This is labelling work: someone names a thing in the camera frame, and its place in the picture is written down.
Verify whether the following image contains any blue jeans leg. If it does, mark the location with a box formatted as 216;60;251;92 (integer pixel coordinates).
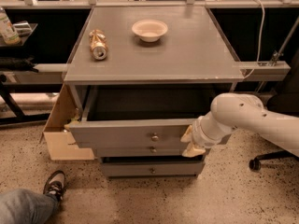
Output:
0;189;59;224

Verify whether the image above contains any grey top drawer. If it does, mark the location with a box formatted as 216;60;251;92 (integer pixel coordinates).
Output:
71;84;221;148

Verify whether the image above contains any open cardboard box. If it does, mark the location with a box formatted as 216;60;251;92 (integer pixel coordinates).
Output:
43;85;94;161

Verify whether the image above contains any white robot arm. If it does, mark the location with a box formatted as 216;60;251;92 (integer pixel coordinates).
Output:
180;92;299;158

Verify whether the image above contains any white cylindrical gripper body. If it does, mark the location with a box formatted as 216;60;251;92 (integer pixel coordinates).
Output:
192;116;223;148

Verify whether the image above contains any dark side shelf table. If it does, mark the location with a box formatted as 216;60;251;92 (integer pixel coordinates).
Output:
0;23;50;126

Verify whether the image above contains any crushed golden soda can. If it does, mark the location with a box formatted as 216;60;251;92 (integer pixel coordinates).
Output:
89;29;108;61

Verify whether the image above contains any black and white sneaker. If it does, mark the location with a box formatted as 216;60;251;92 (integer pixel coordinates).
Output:
43;170;65;202

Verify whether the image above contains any white hanging cable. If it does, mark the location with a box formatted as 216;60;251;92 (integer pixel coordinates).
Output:
242;0;266;80

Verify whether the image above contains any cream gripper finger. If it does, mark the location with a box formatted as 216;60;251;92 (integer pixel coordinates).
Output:
180;125;192;143
182;142;206;158

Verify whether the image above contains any grey middle drawer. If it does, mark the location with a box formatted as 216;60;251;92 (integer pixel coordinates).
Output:
94;147;184;157

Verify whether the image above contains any diagonal metal rod clamp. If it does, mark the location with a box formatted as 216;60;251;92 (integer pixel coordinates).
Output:
252;16;299;95

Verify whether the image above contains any grey bottom drawer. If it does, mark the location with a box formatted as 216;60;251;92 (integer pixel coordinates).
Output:
100;161;205;177

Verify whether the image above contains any grey drawer cabinet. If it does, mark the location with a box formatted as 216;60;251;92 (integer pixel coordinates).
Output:
64;7;243;164

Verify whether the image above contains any yellow-green item in box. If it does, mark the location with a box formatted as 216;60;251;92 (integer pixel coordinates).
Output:
64;109;80;131

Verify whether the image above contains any middle drawer metal knob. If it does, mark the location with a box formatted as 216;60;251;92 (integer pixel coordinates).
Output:
149;147;157;153

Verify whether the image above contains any round metal drawer knob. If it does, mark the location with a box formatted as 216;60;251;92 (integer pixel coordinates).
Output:
151;133;159;142

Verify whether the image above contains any green-label plastic bottle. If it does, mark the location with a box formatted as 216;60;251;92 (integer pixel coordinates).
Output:
0;7;21;45

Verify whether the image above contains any shiny foil packet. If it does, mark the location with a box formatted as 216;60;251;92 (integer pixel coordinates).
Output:
13;21;32;36

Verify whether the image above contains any black office chair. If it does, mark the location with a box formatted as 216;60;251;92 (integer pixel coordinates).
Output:
249;50;299;171

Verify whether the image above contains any bottom drawer metal knob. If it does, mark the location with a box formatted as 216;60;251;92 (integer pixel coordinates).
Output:
150;168;156;174

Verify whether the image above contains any grey drawer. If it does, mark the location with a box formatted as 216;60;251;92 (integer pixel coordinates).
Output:
71;84;221;148
100;161;205;177
94;147;184;157

